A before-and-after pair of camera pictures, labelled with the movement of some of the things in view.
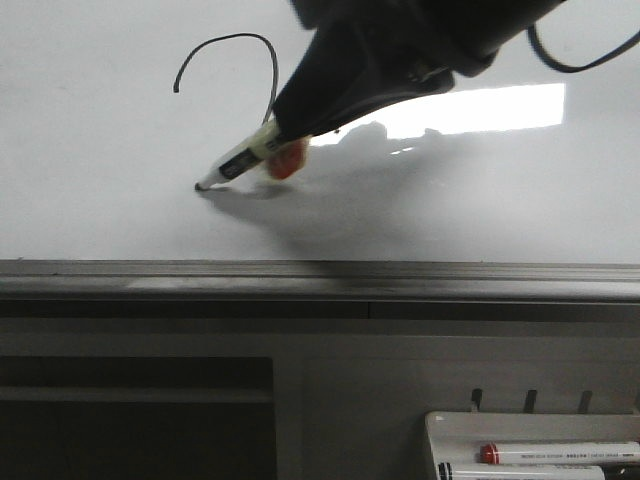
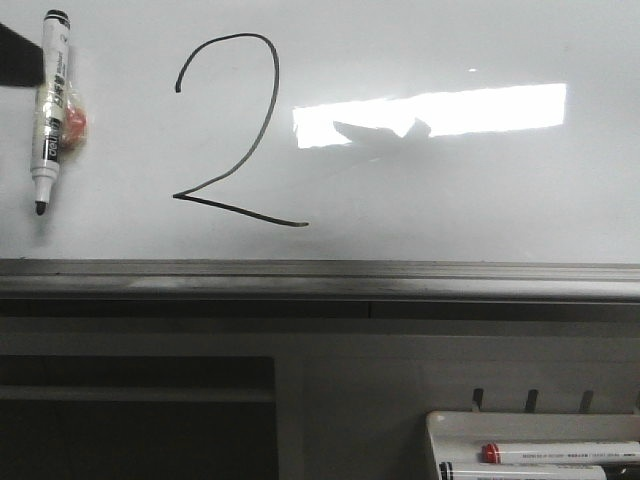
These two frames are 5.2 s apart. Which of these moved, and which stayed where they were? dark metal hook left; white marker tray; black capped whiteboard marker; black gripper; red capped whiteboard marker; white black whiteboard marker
Moved: white black whiteboard marker; black gripper
Stayed: white marker tray; black capped whiteboard marker; red capped whiteboard marker; dark metal hook left
